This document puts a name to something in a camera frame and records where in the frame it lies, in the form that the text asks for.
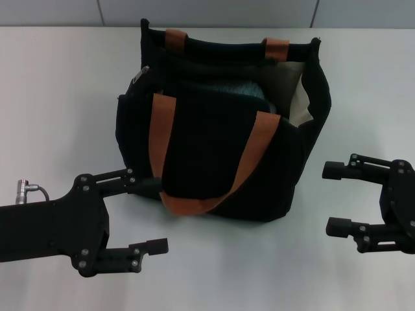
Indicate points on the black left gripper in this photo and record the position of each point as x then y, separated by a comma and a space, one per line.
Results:
55, 230

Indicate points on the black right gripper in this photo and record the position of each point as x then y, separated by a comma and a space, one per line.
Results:
400, 204

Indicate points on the silver zipper pull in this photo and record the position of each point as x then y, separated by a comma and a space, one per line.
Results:
141, 74

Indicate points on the blue textured item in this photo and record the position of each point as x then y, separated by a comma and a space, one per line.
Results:
240, 89

